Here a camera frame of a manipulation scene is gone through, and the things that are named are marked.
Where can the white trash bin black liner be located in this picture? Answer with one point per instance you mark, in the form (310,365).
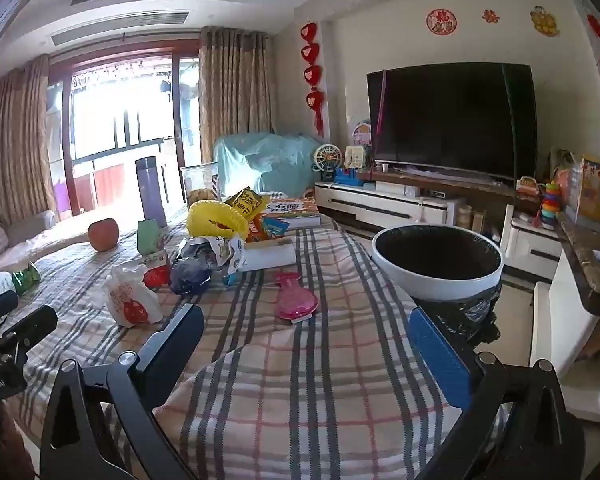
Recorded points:
(440,285)

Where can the orange blue snack wrapper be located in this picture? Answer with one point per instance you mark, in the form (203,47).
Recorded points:
(260,230)

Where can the ferris wheel toy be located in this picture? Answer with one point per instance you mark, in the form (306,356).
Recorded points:
(324,157)

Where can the white tissue pack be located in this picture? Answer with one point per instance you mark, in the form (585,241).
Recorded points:
(267,257)

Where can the yellow foam fruit net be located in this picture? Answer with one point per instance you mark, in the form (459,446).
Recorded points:
(212,217)

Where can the red white toy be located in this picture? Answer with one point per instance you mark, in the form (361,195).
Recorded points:
(527,187)

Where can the white teal wrapper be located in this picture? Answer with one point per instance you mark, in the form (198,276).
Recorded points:
(227,255)

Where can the round red paper decal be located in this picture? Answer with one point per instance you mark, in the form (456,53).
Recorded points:
(441,21)

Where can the pink toy case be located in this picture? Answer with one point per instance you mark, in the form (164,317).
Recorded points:
(562,180)

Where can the red snack bag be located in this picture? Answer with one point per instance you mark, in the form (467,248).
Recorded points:
(156,276)

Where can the yellow snack bag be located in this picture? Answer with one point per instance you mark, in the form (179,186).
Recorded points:
(245,202)

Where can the purple thermos bottle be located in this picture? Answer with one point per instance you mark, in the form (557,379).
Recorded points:
(150,190)

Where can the yellow toy telephone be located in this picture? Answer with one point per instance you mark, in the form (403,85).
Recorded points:
(354,156)

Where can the small red wall decal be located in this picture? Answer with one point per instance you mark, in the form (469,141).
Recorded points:
(490,16)

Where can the green drink carton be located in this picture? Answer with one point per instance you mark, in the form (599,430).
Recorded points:
(150,237)

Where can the house shaped wall sticker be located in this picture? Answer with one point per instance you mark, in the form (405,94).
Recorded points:
(361,134)

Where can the white plastic bag red print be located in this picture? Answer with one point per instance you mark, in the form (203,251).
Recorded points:
(130,297)

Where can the colourful children's book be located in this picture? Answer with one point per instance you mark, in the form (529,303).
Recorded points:
(290,212)

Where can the clear snack container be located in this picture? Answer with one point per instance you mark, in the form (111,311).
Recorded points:
(200,180)

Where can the brown sliding door frame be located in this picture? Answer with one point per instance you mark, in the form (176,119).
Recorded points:
(176,100)

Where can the yellow figure wall decal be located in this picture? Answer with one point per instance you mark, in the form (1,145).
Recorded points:
(545,21)

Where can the beige curtain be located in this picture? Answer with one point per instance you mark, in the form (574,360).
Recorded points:
(235,80)
(20,135)

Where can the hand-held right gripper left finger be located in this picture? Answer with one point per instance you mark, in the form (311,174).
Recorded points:
(172,355)

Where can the pink thin stick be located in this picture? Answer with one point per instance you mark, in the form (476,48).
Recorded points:
(381,100)

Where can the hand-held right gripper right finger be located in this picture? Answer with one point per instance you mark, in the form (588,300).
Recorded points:
(440,360)

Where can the teal covered furniture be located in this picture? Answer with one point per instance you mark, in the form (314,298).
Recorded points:
(265,160)

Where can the white flat box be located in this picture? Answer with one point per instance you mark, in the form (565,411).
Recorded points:
(397,189)

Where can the black television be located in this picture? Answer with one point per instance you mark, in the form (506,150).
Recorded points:
(455,115)

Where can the beige stacked jars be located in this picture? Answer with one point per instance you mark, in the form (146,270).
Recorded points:
(465,216)

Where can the beige sofa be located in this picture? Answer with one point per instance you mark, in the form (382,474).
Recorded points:
(30,240)

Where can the blue toy set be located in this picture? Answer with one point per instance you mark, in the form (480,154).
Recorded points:
(346,176)

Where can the brown marble sideboard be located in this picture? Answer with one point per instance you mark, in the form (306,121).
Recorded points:
(580,250)

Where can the blue plastic bag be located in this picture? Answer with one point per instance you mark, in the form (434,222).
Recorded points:
(190,272)

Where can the white TV cabinet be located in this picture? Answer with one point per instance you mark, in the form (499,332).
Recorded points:
(380,205)

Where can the green foil wrapper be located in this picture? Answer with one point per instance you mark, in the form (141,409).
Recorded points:
(25,279)

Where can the yellow colourful box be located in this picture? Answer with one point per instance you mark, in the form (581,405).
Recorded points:
(592,190)

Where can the red apple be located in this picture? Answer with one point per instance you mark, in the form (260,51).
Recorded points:
(103,235)

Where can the pink plastic toy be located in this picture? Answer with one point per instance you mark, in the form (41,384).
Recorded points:
(295,302)

